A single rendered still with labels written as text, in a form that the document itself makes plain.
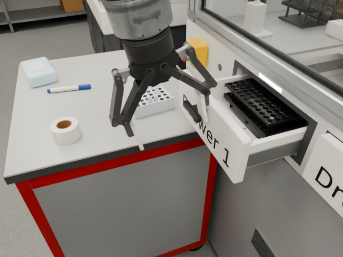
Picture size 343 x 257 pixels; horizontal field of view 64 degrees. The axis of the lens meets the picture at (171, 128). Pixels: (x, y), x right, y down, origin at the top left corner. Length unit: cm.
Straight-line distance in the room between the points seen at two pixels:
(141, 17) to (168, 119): 46
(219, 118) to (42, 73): 68
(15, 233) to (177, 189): 95
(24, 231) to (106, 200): 81
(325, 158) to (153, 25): 37
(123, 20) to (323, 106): 37
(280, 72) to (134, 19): 34
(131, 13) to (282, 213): 57
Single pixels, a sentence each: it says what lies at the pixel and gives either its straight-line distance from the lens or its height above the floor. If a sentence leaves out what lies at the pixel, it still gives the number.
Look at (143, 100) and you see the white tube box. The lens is 82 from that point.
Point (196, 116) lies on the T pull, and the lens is 55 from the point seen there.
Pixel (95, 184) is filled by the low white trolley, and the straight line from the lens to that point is 80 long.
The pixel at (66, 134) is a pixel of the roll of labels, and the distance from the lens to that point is 74.
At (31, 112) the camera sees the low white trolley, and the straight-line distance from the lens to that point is 92.
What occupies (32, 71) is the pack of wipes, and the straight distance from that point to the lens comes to 107.
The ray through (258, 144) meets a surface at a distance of 54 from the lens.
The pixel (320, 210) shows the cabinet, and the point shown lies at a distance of 64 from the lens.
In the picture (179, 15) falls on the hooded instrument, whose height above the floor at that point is 85.
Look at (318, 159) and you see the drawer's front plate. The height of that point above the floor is 88.
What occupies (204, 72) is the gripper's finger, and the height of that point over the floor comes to 101.
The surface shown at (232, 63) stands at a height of 91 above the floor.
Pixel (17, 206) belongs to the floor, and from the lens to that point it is 173.
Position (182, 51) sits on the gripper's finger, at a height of 106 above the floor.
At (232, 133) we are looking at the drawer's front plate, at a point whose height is 92.
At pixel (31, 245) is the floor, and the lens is 155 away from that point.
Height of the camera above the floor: 123
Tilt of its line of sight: 38 degrees down
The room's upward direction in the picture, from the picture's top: straight up
